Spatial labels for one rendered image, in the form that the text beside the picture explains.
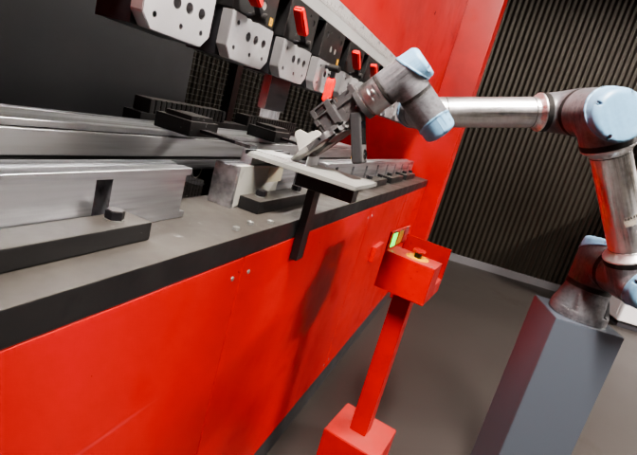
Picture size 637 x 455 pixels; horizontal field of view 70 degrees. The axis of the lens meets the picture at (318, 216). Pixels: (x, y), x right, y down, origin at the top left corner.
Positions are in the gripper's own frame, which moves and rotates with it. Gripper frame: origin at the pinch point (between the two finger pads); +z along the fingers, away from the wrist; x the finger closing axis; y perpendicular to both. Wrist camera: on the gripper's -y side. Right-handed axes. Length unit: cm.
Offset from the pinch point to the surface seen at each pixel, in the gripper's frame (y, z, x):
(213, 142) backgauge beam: 22.1, 24.8, -11.9
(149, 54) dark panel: 56, 28, -11
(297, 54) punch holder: 19.3, -13.3, 4.0
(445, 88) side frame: 33, -34, -213
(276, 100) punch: 14.8, -2.6, 1.8
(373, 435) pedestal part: -83, 45, -43
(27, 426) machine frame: -23, 19, 69
